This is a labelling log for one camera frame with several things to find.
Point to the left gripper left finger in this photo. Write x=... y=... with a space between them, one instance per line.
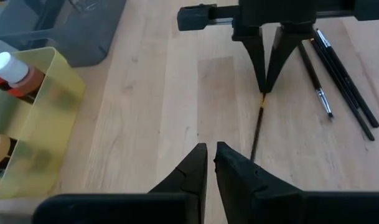
x=192 y=177

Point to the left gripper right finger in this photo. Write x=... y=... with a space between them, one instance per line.
x=242 y=193

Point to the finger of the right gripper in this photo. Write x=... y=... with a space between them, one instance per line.
x=285 y=53
x=254 y=53

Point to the short black paintbrush silver ferrule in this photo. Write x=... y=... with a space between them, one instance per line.
x=313 y=79

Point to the long black paintbrush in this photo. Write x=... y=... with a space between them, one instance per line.
x=341 y=88
x=348 y=78

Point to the black paintbrush gold ferrule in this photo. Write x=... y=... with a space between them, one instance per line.
x=258 y=124

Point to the brown paint bottle white cap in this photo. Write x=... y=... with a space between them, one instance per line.
x=12 y=67

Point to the yellow translucent plastic bin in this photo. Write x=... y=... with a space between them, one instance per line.
x=52 y=130

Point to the grey plastic bin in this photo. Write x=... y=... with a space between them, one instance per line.
x=83 y=40

